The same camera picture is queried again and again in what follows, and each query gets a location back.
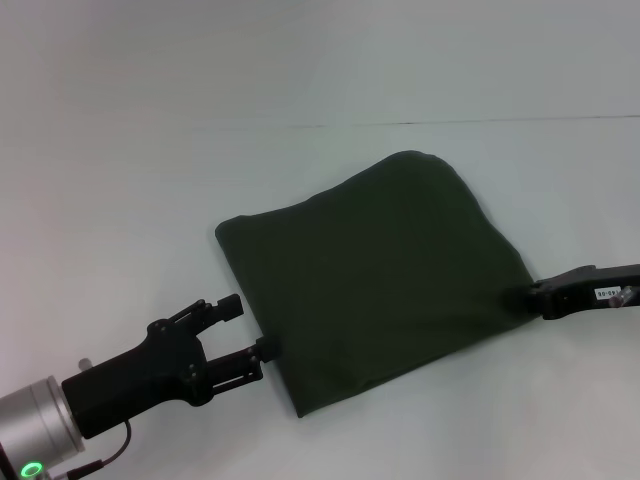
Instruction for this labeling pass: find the dark green t-shirt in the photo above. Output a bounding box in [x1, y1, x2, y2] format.
[214, 148, 539, 420]

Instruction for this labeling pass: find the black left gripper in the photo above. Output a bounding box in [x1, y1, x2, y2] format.
[60, 294, 282, 441]

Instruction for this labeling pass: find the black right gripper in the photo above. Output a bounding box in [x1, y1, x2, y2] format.
[502, 264, 640, 321]

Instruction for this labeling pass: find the left gripper cable with plugs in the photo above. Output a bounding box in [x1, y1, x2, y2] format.
[62, 357, 134, 480]

